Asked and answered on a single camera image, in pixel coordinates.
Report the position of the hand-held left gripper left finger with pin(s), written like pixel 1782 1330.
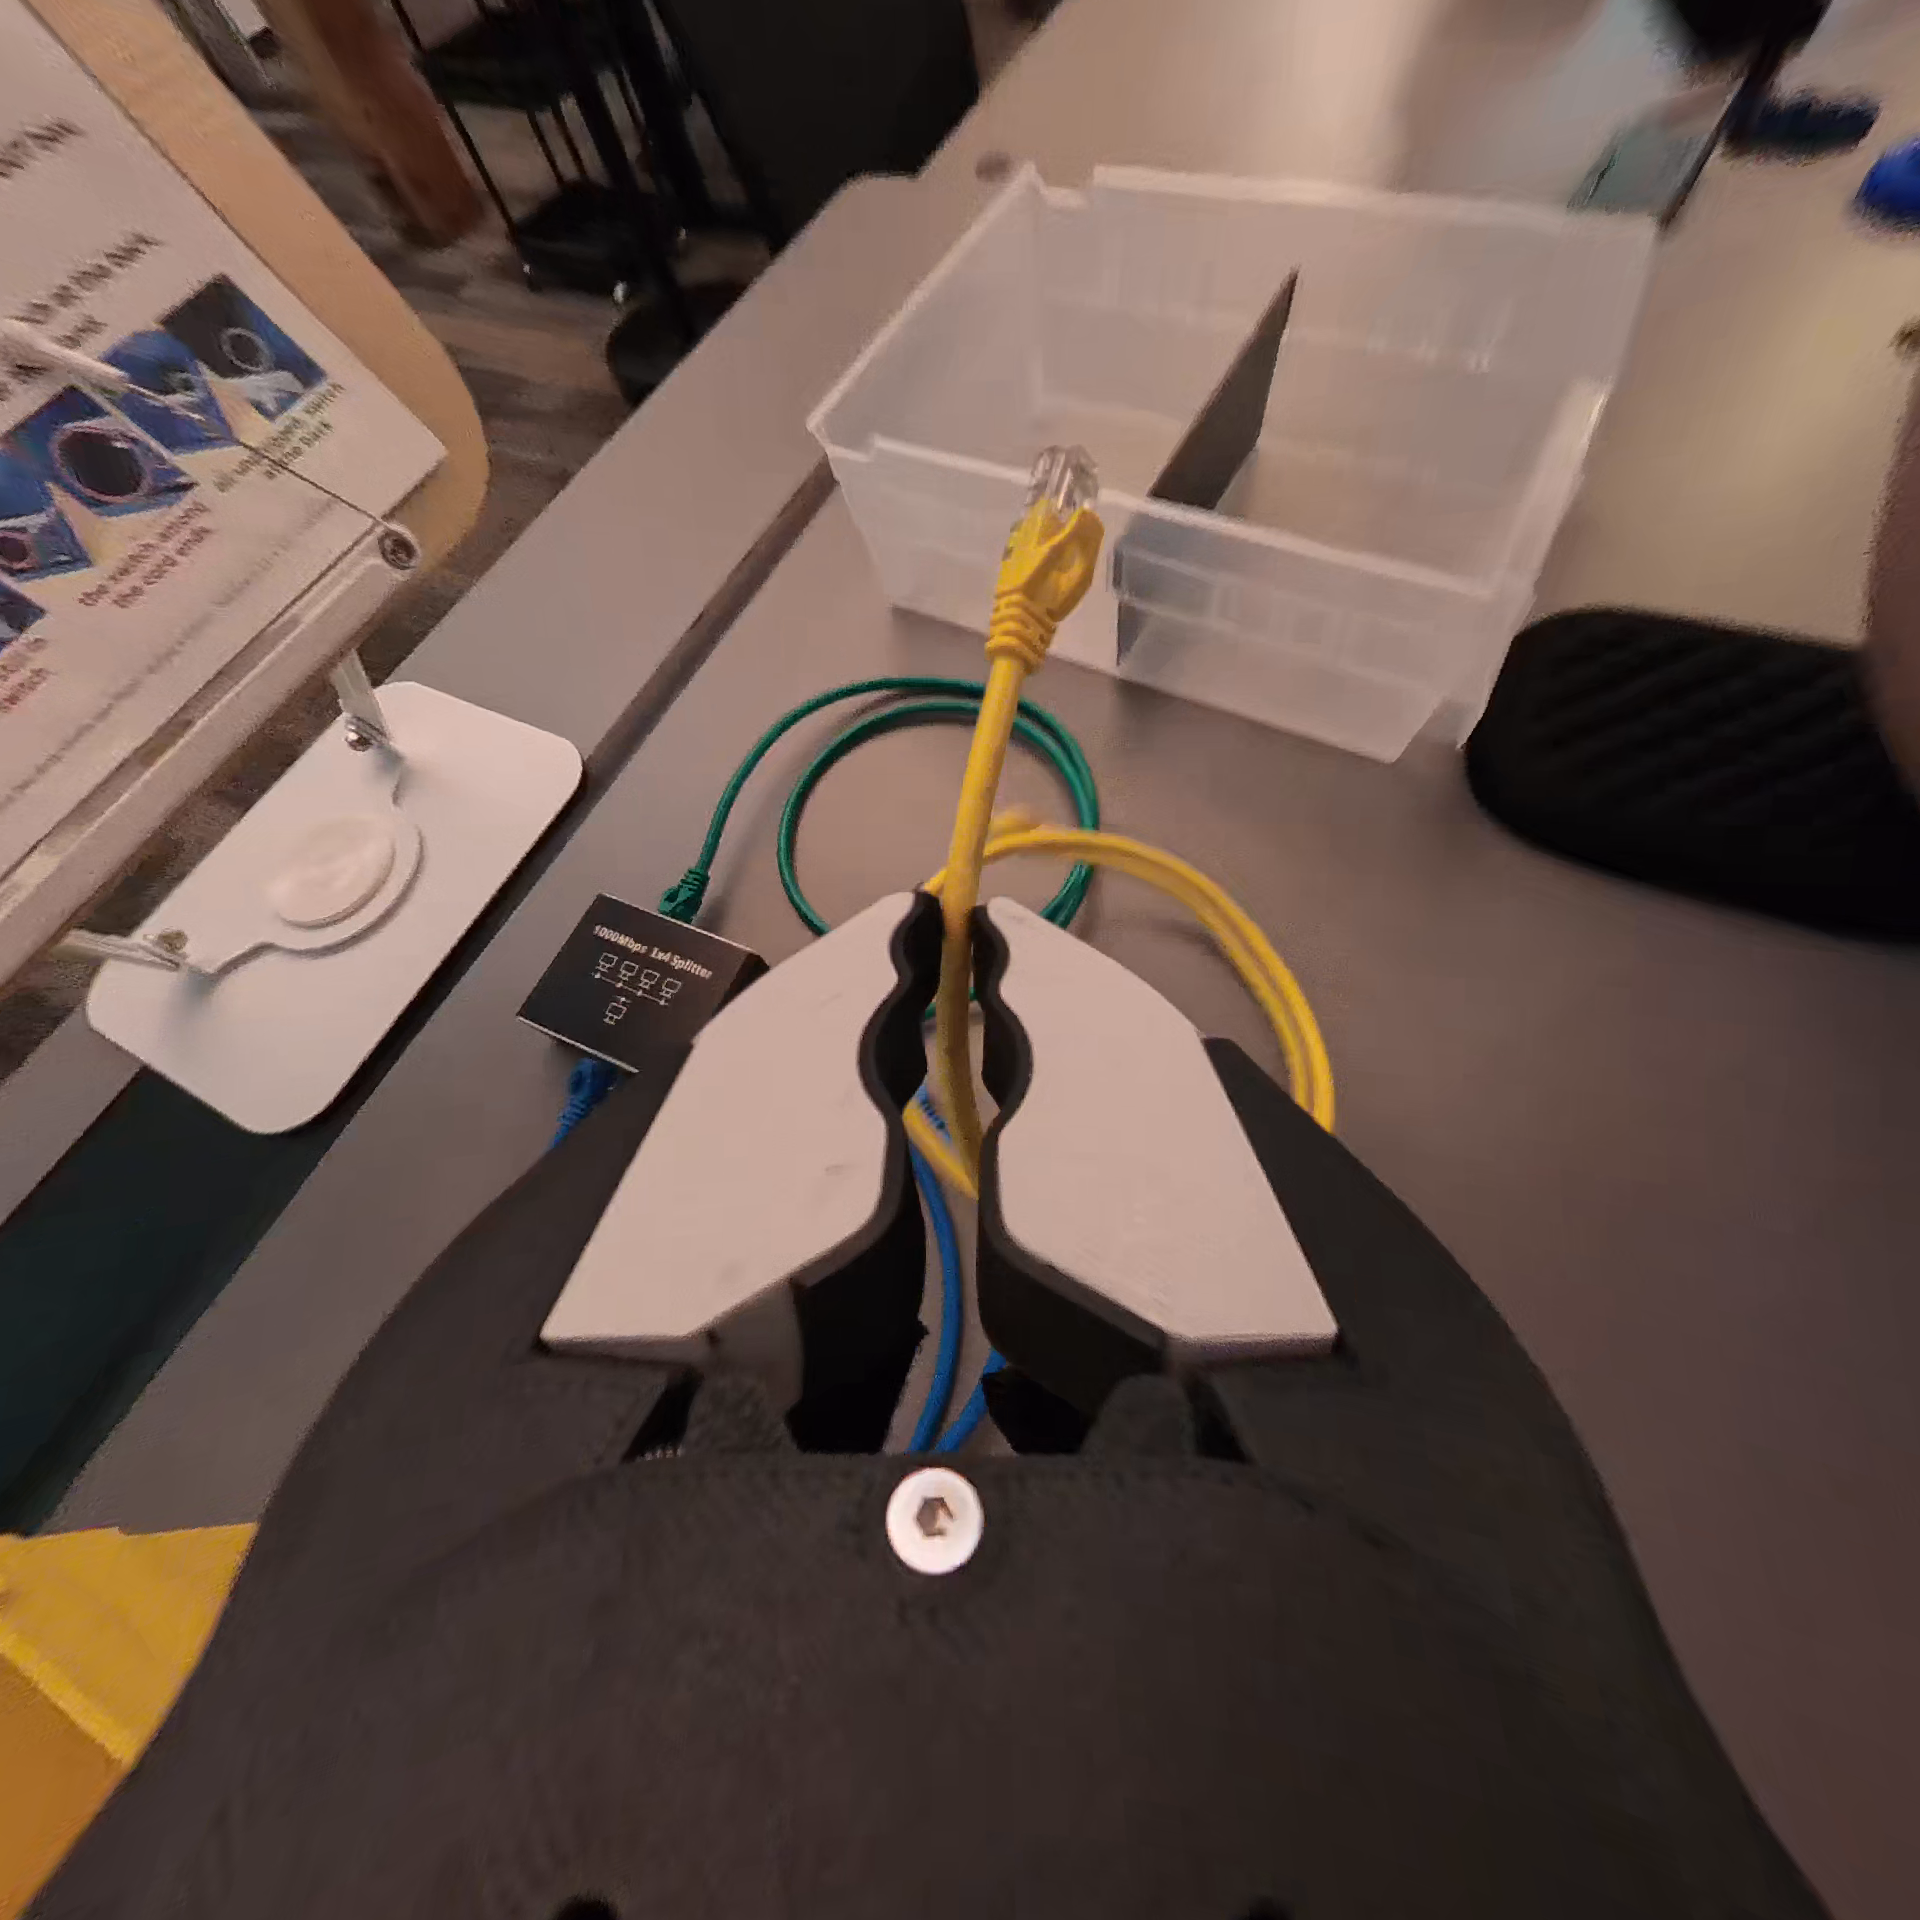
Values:
pixel 720 1185

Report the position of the black ribbed pad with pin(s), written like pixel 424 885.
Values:
pixel 1695 763

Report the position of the yellow divided plastic bin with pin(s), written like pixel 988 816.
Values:
pixel 76 1681

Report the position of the person's right forearm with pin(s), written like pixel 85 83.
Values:
pixel 1902 570

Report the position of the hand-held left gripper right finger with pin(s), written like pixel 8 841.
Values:
pixel 1154 1185

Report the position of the instruction sign with white base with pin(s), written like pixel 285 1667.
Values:
pixel 136 494

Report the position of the black fabric panel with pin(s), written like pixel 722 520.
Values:
pixel 825 106

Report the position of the black ethernet hub box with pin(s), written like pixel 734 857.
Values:
pixel 638 984

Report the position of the clear plastic bin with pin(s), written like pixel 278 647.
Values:
pixel 1382 451

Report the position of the black metal rack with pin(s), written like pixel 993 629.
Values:
pixel 661 338

